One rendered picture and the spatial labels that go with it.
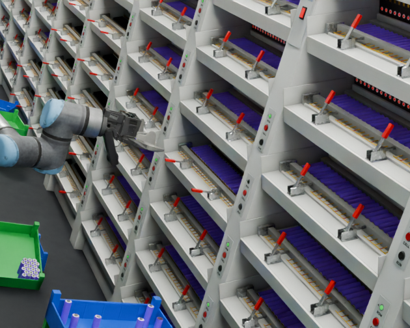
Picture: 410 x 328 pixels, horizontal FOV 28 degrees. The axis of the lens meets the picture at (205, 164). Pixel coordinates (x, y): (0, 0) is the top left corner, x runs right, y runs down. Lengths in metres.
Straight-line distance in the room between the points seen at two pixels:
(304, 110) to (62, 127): 0.71
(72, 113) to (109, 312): 0.60
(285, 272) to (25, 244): 1.59
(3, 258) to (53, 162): 1.02
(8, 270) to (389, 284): 1.95
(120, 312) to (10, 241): 1.34
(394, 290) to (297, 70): 0.73
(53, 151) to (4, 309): 0.90
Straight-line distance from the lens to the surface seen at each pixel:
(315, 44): 2.14
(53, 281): 3.43
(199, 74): 2.86
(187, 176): 2.71
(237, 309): 2.33
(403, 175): 1.80
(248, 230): 2.30
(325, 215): 2.02
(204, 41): 2.83
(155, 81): 3.13
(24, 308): 3.18
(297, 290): 2.06
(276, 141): 2.24
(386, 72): 1.87
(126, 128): 2.46
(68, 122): 2.41
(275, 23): 2.36
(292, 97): 2.21
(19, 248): 3.45
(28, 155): 2.38
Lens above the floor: 1.49
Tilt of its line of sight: 15 degrees down
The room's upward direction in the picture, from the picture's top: 17 degrees clockwise
